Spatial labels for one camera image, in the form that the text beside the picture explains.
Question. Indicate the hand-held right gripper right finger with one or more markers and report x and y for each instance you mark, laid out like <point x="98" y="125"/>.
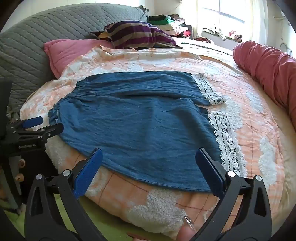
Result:
<point x="208" y="171"/>

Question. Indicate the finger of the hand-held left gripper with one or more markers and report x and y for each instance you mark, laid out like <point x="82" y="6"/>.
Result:
<point x="33" y="121"/>
<point x="49" y="129"/>

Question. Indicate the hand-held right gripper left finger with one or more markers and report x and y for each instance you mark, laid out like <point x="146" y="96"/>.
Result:
<point x="92" y="165"/>

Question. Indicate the blue pants with lace trim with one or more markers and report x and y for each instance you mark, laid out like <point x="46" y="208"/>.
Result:
<point x="138" y="120"/>

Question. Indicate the person's right hand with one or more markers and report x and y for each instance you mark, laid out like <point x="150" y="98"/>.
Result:
<point x="186" y="231"/>

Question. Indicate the lime green bedsheet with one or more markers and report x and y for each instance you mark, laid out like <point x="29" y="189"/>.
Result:
<point x="111" y="220"/>

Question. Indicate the pink pillow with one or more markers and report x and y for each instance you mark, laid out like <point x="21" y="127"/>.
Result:
<point x="69" y="51"/>

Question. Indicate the grey quilted headboard cover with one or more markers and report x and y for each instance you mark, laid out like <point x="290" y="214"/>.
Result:
<point x="46" y="30"/>

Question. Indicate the peach printed blanket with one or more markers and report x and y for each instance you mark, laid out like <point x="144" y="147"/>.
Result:
<point x="242" y="76"/>

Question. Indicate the rolled pink duvet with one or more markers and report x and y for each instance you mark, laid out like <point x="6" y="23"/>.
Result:
<point x="266" y="64"/>

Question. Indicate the purple striped pillow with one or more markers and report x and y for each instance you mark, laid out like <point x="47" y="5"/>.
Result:
<point x="134" y="32"/>

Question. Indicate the red cloth on windowsill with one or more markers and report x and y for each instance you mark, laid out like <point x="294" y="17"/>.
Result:
<point x="234" y="36"/>

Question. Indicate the white cloth on windowsill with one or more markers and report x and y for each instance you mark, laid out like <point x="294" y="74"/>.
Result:
<point x="219" y="33"/>

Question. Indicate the pile of folded clothes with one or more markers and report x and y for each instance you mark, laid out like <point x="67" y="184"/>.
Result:
<point x="168" y="23"/>

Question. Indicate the white curtain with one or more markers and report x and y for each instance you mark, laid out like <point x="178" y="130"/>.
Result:
<point x="257" y="20"/>

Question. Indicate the window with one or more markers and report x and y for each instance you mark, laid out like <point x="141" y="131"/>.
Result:
<point x="222" y="10"/>

